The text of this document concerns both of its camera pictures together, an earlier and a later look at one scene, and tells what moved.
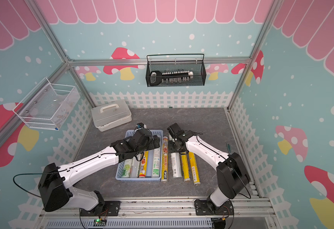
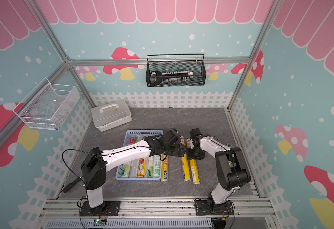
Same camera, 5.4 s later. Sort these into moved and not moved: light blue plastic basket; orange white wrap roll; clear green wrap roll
Moved: clear green wrap roll
Not moved: light blue plastic basket; orange white wrap roll
